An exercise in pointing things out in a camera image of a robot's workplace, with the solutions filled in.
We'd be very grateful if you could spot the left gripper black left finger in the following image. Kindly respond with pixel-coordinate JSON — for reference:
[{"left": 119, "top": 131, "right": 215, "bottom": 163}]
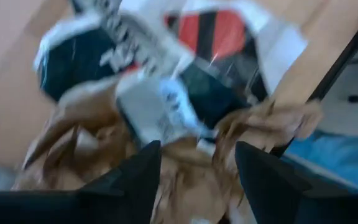
[{"left": 79, "top": 139, "right": 163, "bottom": 224}]

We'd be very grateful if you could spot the glossy printed paper wrapper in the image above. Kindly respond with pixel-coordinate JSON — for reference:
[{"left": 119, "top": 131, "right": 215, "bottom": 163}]
[{"left": 32, "top": 0, "right": 309, "bottom": 147}]

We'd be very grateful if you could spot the brown paper bag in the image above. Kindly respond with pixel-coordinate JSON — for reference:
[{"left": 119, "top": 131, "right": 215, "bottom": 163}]
[{"left": 11, "top": 77, "right": 323, "bottom": 224}]

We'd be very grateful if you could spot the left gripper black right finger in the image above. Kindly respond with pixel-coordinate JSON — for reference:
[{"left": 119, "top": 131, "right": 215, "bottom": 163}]
[{"left": 234, "top": 141, "right": 310, "bottom": 224}]

